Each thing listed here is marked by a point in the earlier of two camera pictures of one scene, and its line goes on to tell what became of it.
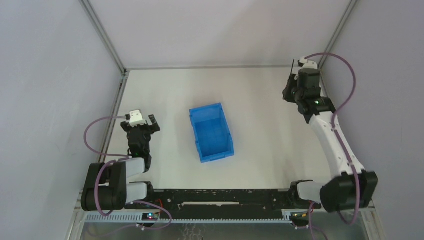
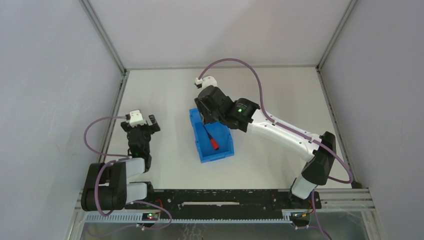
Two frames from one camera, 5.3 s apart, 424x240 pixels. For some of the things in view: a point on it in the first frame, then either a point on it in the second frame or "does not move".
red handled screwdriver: (292, 68) to (214, 143)
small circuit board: (150, 216) does not move
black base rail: (220, 203) does not move
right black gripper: (291, 89) to (205, 108)
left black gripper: (139, 129) does not move
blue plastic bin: (212, 133) does not move
